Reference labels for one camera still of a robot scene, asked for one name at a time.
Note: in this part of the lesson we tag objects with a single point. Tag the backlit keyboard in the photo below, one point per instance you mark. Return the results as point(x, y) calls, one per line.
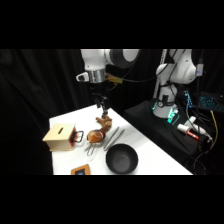
point(210, 101)

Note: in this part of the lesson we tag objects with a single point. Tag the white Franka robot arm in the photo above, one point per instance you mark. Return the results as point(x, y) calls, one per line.
point(94, 59)

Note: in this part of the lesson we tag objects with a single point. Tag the green lit control box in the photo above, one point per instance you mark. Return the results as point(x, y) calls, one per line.
point(173, 115)

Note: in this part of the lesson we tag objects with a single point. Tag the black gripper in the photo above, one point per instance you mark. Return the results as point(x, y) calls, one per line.
point(98, 91)

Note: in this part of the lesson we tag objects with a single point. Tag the black bowl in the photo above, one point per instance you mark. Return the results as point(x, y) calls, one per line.
point(121, 159)

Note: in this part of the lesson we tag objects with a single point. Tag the brown moose plush toy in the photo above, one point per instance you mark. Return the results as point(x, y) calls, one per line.
point(105, 122)

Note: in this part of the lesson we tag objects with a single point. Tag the black robot stand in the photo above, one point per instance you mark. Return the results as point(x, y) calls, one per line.
point(150, 123)

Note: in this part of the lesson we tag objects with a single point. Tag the white cylinder with red tip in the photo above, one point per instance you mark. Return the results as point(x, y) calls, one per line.
point(186, 130)

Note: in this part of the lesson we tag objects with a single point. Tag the metal whisk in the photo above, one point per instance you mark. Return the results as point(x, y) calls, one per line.
point(113, 137)

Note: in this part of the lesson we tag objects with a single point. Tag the small wooden block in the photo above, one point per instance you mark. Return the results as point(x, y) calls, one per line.
point(80, 170)

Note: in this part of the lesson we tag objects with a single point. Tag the potato plush with santa hat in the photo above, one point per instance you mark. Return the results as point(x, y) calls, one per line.
point(96, 135)

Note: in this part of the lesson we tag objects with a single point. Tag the black curtain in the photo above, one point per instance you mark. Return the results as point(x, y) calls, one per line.
point(36, 86)

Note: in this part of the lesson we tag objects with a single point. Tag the light wooden box with slot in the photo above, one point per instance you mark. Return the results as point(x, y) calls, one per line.
point(59, 136)

